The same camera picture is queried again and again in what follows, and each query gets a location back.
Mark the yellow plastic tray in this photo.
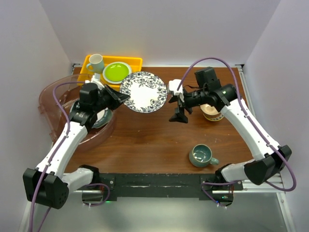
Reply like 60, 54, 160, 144
77, 54, 143, 91

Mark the pale green white mug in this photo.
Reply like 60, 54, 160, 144
86, 54, 105, 74

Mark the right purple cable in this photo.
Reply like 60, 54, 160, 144
180, 57, 297, 210

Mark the dark floral plate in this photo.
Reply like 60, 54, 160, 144
120, 71, 168, 114

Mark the lime green plate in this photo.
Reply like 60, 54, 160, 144
102, 61, 132, 84

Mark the purple cable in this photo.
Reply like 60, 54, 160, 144
27, 82, 112, 232
180, 57, 297, 210

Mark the clear pink plastic bin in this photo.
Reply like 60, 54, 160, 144
39, 74, 116, 152

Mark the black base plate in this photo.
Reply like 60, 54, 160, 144
100, 173, 243, 203

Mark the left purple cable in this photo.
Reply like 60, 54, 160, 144
27, 82, 112, 232

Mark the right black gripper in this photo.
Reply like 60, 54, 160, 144
169, 87, 208, 123

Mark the teal ceramic mug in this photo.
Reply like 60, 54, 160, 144
188, 144, 219, 168

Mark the cream patterned bowl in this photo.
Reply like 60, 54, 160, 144
200, 104, 224, 121

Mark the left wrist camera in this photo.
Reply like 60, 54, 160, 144
84, 73, 104, 90

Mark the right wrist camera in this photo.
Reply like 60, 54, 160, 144
168, 79, 184, 101

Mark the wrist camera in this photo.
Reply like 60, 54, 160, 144
168, 79, 184, 101
84, 73, 104, 90

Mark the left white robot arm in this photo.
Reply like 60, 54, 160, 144
23, 83, 130, 209

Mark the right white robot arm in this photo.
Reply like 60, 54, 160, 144
168, 67, 292, 190

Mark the green rim lettered plate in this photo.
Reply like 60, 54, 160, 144
68, 100, 112, 132

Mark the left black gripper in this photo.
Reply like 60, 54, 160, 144
93, 84, 129, 113

